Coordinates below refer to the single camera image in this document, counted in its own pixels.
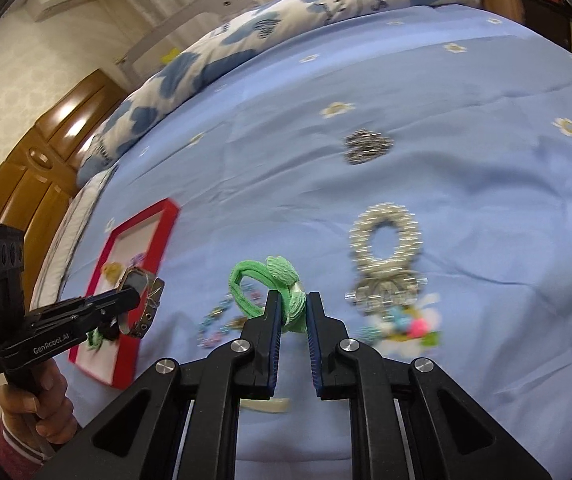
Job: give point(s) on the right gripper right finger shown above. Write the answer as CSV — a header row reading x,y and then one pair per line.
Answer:
x,y
409,420

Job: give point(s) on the red tray white inside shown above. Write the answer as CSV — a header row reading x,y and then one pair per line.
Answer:
x,y
112,363

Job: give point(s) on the white pearl scrunchie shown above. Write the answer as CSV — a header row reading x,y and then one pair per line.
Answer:
x,y
385,239

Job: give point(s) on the rose gold wristwatch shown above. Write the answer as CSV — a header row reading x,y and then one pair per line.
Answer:
x,y
136,318

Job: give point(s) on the wooden headboard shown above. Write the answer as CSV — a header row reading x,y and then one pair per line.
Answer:
x,y
38,179

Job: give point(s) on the left hand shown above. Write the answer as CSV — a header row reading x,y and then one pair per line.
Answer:
x,y
46,414

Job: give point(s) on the clear comb colourful pompoms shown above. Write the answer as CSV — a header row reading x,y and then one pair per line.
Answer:
x,y
271,406

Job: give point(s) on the dark wooden side cabinet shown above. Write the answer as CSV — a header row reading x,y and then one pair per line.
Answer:
x,y
551,19

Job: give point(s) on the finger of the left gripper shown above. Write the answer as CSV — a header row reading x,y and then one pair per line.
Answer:
x,y
84,313

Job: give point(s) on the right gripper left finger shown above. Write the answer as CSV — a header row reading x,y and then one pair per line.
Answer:
x,y
179,421

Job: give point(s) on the yellow hair claw clip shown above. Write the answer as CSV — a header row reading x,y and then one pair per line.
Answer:
x,y
112,272

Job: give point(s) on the black velvet scrunchie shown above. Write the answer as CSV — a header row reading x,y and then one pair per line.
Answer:
x,y
110,331

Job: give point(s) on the blue floral bed sheet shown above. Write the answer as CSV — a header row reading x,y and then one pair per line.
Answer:
x,y
463,118

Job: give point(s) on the purple bow hair clip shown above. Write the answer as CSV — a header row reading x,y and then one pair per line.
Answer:
x,y
138,260

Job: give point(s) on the white striped pillow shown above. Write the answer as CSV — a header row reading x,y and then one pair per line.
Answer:
x,y
54,269

